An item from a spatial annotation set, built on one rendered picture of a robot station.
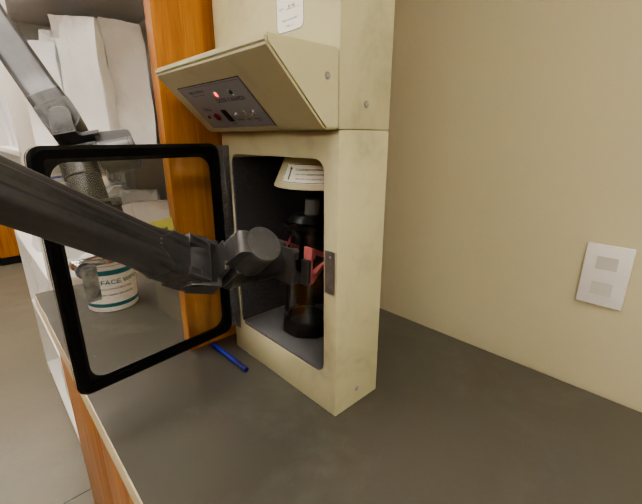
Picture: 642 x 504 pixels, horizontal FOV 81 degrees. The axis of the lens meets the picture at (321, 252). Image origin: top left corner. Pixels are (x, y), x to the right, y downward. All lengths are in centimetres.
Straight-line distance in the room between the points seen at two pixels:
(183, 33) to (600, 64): 73
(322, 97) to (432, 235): 55
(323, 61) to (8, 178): 36
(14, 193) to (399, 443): 59
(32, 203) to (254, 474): 44
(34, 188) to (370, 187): 42
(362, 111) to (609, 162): 45
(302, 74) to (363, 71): 11
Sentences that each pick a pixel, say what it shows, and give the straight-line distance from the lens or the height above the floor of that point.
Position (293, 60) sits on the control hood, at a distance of 49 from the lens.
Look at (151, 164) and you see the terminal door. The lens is 70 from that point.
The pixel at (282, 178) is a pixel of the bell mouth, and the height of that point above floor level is 133.
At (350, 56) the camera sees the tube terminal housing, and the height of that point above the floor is 150.
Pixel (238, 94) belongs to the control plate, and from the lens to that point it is 59.
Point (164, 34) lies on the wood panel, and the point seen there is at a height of 158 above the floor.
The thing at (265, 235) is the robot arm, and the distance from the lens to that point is 57.
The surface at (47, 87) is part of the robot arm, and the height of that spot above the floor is 148.
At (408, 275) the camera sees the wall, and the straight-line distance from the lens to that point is 103.
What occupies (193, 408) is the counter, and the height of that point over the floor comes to 94.
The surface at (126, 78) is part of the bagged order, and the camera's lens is 185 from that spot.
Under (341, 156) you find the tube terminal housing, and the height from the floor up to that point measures 137.
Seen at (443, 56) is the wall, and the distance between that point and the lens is 96.
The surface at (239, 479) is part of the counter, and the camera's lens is 63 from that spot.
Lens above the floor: 140
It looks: 17 degrees down
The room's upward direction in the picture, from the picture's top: straight up
